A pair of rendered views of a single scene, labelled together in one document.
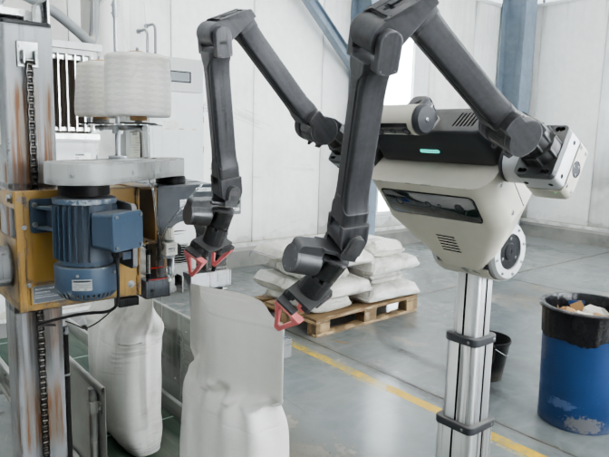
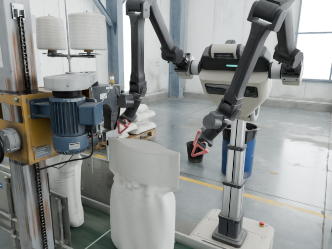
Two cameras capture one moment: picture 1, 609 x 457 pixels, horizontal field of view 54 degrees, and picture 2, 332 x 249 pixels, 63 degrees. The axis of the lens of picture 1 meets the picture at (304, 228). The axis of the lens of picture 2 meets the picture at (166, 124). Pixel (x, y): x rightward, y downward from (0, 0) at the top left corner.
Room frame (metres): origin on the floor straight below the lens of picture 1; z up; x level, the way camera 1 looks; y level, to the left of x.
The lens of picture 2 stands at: (0.20, 0.53, 1.51)
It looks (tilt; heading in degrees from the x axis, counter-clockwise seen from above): 14 degrees down; 340
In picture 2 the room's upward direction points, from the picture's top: 1 degrees clockwise
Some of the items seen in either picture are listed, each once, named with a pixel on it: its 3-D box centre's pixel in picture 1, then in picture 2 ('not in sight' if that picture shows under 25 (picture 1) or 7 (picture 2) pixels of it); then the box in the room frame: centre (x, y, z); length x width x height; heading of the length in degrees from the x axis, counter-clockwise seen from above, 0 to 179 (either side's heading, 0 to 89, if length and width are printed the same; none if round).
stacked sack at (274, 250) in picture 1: (295, 247); not in sight; (4.92, 0.07, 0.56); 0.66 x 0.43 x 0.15; 127
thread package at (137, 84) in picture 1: (138, 86); (87, 32); (1.55, 0.43, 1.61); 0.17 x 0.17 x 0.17
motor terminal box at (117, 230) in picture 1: (118, 234); (91, 116); (1.41, 0.45, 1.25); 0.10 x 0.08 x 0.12; 154
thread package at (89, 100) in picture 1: (100, 90); (50, 33); (1.75, 0.60, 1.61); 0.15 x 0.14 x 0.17; 39
